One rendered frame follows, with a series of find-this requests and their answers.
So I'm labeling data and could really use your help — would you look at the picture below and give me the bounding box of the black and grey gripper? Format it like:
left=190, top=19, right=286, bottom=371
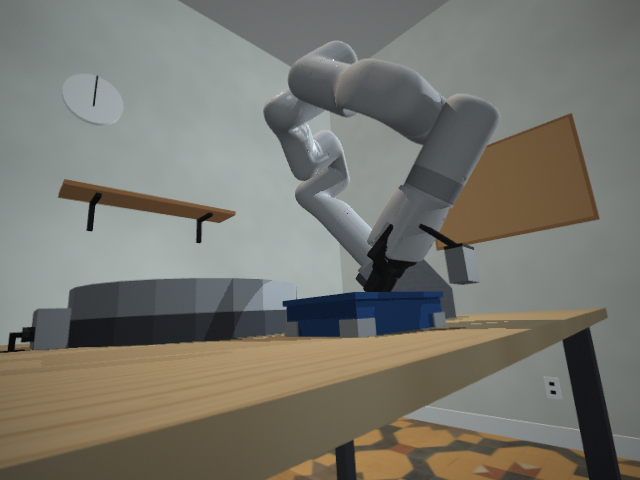
left=363, top=182, right=453, bottom=292

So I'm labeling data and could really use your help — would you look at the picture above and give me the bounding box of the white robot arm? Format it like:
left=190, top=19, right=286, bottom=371
left=263, top=41, right=500, bottom=285

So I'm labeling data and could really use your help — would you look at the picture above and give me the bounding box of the blue crate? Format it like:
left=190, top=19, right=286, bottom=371
left=283, top=291, right=446, bottom=338

